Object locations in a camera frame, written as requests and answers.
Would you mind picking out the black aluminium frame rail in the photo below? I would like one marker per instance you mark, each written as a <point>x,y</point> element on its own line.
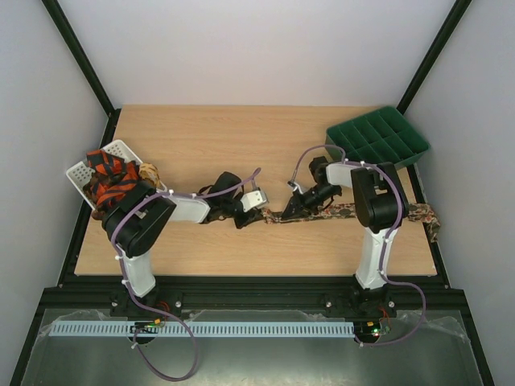
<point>252,293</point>

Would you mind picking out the right black frame post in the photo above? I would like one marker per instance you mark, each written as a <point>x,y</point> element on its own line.
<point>439,42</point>

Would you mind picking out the brown tan patterned tie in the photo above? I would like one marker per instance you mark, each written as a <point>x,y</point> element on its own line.
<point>149,173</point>

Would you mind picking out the black frame post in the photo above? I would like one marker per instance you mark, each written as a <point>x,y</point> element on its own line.
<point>73,44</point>
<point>439,42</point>

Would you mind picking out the orange navy striped tie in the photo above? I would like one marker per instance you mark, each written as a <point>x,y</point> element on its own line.
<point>111,180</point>

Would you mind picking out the white perforated plastic basket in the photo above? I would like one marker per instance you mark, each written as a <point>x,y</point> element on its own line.
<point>80,174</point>

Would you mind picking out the left black frame post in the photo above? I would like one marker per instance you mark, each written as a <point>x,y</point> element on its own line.
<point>73,44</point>

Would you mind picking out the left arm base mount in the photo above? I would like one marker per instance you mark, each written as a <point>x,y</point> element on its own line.
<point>122,304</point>

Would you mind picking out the floral patterned tie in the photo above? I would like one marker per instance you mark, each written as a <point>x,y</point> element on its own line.
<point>417,212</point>

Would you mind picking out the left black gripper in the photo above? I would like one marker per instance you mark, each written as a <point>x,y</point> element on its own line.
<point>249,218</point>

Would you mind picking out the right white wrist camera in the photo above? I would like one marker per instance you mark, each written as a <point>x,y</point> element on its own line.
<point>296,187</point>

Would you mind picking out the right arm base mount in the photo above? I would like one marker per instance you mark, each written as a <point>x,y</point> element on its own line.
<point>359,305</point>

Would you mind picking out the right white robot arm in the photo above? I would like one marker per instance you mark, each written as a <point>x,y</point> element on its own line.
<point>380,205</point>

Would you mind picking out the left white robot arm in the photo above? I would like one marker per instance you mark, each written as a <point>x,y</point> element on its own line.
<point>134,224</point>

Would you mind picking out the green divided organizer tray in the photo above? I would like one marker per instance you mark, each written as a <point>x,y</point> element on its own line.
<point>383,135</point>

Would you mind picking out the white slotted cable duct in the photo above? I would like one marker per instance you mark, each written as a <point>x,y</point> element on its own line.
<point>340,330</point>

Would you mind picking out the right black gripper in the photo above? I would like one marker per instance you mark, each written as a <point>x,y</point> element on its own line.
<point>300,200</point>

